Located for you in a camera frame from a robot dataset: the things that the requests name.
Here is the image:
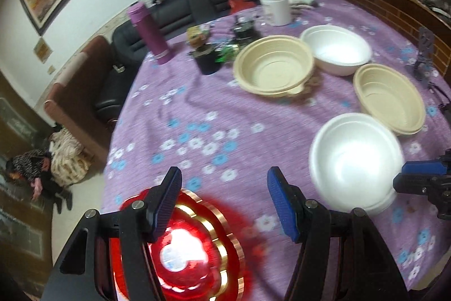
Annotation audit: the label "black small cup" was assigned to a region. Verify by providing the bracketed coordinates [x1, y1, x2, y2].
[189, 44, 222, 76]

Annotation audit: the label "purple floral tablecloth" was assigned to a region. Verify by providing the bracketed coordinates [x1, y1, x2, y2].
[102, 0, 450, 300]

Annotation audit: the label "white foam plate bowl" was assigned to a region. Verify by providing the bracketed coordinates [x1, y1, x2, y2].
[309, 113, 404, 216]

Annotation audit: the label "purple thermos bottle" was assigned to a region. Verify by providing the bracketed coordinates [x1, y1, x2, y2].
[127, 1, 174, 65]

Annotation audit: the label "brown armchair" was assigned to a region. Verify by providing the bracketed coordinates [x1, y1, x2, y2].
[44, 35, 113, 166]

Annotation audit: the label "red gold-rimmed flower plate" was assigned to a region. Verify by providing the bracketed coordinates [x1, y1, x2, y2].
[109, 188, 253, 301]

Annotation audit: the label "black leather sofa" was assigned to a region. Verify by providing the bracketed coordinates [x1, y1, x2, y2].
[93, 0, 260, 131]

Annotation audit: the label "person crouching on floor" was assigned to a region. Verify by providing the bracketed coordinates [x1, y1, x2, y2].
[5, 149, 73, 214]

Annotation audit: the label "white cloth gloves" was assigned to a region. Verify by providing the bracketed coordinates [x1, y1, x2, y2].
[288, 0, 319, 9]

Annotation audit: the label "white plastic tub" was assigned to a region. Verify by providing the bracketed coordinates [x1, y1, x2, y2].
[259, 0, 292, 27]

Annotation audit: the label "white foam deep bowl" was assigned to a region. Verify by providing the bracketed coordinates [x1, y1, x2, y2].
[300, 25, 372, 76]

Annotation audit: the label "wooden glass cabinet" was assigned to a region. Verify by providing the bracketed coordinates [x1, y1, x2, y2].
[1, 76, 53, 300]

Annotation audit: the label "grey phone stand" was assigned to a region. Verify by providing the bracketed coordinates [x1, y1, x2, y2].
[406, 27, 435, 86]

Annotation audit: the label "red plastic bag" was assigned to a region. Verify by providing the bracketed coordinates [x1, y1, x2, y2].
[228, 0, 256, 14]

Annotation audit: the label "beige ribbed plastic bowl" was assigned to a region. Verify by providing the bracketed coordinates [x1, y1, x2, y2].
[353, 63, 426, 136]

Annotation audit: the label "patterned cushion bundle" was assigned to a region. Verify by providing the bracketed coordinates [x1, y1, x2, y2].
[49, 128, 92, 187]

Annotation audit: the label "black round ashtray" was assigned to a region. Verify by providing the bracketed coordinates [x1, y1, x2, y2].
[231, 14, 261, 43]

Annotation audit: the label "green snack wrapper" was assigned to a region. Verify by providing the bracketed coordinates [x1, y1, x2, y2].
[215, 43, 240, 63]

